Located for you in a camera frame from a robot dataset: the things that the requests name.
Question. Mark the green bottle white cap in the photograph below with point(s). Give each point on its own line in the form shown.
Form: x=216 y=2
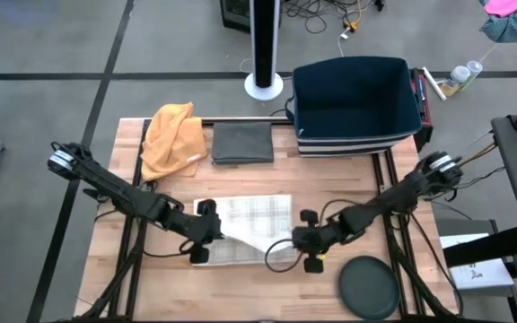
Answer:
x=474 y=69

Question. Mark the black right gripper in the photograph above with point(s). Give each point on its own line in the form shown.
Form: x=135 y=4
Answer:
x=317 y=238

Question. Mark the orange towel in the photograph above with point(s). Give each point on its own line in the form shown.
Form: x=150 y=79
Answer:
x=173 y=139

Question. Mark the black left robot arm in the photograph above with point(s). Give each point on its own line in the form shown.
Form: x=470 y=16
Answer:
x=128 y=197

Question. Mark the white tube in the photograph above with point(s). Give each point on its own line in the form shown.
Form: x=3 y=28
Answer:
x=433 y=84

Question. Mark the white paper box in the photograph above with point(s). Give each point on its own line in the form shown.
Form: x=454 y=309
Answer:
x=483 y=278

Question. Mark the red black tool case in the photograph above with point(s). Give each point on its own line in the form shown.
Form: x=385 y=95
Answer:
x=424 y=107

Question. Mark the yellow label bottle white cap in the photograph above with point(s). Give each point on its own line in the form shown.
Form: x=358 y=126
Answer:
x=456 y=81

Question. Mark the grey kitchen towel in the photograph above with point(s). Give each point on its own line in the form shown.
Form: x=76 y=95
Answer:
x=242 y=143

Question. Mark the silver black tower fan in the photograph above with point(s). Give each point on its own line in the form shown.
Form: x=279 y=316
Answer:
x=263 y=45

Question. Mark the navy white striped fabric bin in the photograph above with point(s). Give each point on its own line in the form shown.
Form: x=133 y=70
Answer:
x=353 y=98

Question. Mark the pink cloth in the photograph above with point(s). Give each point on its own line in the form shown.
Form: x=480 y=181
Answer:
x=505 y=6

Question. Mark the dark green round plate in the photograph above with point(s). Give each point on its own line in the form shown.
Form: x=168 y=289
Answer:
x=368 y=287

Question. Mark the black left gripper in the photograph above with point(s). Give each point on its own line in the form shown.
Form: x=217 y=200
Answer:
x=207 y=231

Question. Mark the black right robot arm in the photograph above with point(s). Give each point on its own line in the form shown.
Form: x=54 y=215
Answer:
x=397 y=197

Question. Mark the black diagonal bar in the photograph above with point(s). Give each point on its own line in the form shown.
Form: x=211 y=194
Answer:
x=487 y=247

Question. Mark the white towel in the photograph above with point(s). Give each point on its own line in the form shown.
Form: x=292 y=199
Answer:
x=258 y=215

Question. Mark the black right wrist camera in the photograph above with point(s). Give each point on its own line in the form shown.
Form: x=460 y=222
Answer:
x=313 y=264

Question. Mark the black aluminium crossbar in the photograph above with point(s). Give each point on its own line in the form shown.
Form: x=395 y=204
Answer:
x=240 y=119

